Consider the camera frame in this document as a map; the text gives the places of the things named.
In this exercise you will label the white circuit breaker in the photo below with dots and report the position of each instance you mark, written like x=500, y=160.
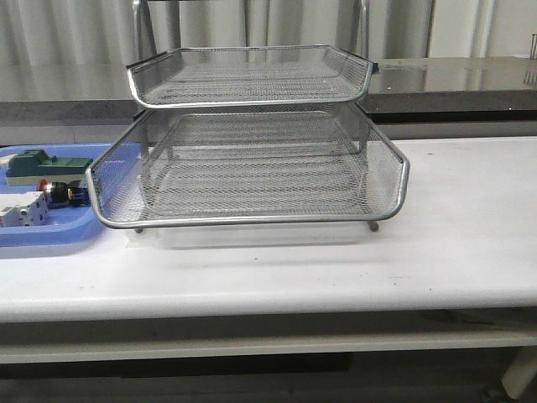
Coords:
x=23, y=209

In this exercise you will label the dark grey counter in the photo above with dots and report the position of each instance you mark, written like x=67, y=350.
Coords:
x=403, y=91

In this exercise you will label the red emergency stop button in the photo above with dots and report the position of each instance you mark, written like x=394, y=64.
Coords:
x=60, y=194

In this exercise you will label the green terminal block component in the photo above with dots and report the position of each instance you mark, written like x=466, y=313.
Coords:
x=32, y=165

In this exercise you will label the blue plastic tray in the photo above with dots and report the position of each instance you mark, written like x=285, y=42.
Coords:
x=64, y=225

